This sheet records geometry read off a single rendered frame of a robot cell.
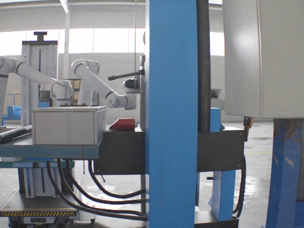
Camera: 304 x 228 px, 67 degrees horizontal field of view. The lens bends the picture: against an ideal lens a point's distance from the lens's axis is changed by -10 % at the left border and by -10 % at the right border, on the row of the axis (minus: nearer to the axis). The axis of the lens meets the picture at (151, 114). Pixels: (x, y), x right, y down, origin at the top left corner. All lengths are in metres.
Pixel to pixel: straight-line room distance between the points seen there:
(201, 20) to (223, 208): 0.91
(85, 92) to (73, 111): 1.29
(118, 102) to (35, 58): 1.08
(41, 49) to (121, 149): 1.56
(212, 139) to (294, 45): 0.75
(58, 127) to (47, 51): 1.61
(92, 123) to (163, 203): 0.40
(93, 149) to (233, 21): 0.60
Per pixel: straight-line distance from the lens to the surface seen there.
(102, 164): 1.17
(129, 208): 1.69
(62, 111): 0.90
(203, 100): 1.10
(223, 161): 1.26
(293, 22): 0.59
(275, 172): 0.68
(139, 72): 1.17
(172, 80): 0.92
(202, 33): 1.14
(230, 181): 1.30
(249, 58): 0.57
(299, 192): 2.40
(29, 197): 2.57
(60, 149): 0.91
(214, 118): 1.14
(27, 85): 2.41
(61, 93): 1.56
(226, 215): 1.36
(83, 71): 1.98
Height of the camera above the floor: 1.21
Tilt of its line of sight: 3 degrees down
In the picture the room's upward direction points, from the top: straight up
